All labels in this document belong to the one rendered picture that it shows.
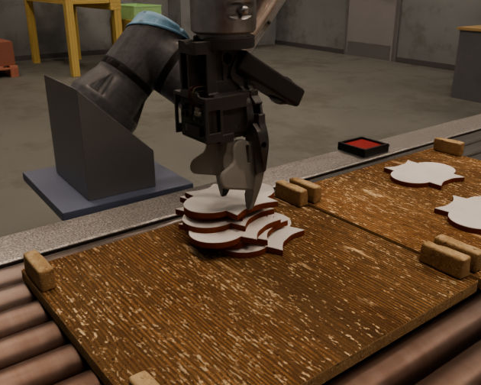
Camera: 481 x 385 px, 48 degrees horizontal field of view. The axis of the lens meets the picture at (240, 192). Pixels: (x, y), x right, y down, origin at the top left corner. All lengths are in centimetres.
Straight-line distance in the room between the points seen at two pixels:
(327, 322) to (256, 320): 7
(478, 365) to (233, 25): 42
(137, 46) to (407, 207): 59
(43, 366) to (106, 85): 64
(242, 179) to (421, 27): 840
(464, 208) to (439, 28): 799
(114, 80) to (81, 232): 37
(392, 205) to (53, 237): 51
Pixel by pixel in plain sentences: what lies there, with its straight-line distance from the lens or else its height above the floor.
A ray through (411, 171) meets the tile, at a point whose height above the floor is 94.
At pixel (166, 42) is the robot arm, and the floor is 114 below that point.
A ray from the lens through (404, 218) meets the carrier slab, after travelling 83.
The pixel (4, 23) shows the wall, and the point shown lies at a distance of 970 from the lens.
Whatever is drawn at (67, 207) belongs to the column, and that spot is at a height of 87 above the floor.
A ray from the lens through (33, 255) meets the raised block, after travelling 68.
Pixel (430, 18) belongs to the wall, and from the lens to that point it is 891.
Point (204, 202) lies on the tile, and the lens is 72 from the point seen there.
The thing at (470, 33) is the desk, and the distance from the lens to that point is 652.
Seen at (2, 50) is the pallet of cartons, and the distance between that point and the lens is 813.
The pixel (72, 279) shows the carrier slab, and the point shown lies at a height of 94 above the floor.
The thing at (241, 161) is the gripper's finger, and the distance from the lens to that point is 66.
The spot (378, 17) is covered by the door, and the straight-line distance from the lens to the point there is 948.
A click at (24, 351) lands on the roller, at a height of 91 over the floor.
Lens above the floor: 126
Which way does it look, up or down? 22 degrees down
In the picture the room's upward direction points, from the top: straight up
